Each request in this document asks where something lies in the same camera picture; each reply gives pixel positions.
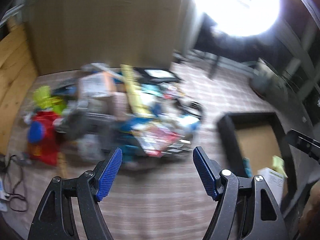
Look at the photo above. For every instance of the white paper box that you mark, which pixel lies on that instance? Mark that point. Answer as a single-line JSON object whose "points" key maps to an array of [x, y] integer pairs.
{"points": [[275, 182]]}

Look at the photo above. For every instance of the yellow ruler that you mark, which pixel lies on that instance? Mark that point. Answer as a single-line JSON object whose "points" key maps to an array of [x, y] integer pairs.
{"points": [[133, 90]]}

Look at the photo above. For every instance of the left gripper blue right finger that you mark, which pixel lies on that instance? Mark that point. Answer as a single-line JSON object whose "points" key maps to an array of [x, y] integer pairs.
{"points": [[209, 172]]}

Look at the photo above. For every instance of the black storage tray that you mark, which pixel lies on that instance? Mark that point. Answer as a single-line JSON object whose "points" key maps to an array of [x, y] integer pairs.
{"points": [[250, 140]]}

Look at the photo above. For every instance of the cardboard parcel with label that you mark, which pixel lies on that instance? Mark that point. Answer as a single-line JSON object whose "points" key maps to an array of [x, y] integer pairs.
{"points": [[98, 85]]}

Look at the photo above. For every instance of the green tube with orange label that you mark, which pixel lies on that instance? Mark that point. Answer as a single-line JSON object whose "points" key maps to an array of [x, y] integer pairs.
{"points": [[44, 100]]}

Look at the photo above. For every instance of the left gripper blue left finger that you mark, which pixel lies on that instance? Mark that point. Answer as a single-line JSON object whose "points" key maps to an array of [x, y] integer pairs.
{"points": [[106, 173]]}

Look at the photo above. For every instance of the ring light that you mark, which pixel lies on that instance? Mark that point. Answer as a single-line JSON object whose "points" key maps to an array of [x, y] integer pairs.
{"points": [[241, 18]]}

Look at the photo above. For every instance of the pine wood plank board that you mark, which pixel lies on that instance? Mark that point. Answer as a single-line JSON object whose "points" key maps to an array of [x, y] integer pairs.
{"points": [[18, 73]]}

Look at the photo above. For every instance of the brown cardboard back panel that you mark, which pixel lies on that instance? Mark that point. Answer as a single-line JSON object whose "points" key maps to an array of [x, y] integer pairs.
{"points": [[66, 34]]}

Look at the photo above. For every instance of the blue round ball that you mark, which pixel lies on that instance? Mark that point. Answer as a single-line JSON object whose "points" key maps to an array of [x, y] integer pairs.
{"points": [[36, 132]]}

